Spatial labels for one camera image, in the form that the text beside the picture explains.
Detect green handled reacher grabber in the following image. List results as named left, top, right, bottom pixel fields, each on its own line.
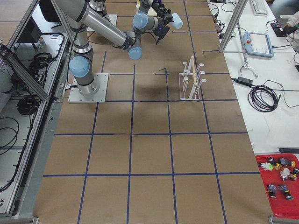
left=237, top=22, right=258, bottom=78

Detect blue teach pendant tablet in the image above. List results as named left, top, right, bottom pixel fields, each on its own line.
left=243, top=32, right=274, bottom=58

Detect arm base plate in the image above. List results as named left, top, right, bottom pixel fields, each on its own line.
left=68, top=73, right=109, bottom=103
left=104, top=14, right=118, bottom=26

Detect coiled black cable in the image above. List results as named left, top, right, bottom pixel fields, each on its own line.
left=248, top=84, right=281, bottom=113

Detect white wire cup rack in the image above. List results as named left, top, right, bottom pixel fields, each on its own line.
left=178, top=56, right=206, bottom=101

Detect light blue ikea cup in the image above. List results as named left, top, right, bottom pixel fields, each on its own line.
left=170, top=13, right=184, bottom=29

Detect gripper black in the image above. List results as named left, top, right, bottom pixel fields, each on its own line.
left=155, top=21, right=170, bottom=39
left=154, top=1, right=172, bottom=21

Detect brown paper table mat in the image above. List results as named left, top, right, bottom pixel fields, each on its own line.
left=33, top=0, right=271, bottom=224

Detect black power adapter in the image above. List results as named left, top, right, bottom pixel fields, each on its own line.
left=237, top=77, right=253, bottom=87

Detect white keyboard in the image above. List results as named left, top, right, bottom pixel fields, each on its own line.
left=249, top=0, right=268, bottom=16

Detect red tray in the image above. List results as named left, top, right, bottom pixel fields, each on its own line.
left=256, top=154, right=299, bottom=219

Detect aluminium frame post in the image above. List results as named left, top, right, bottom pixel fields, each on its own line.
left=219, top=0, right=247, bottom=53

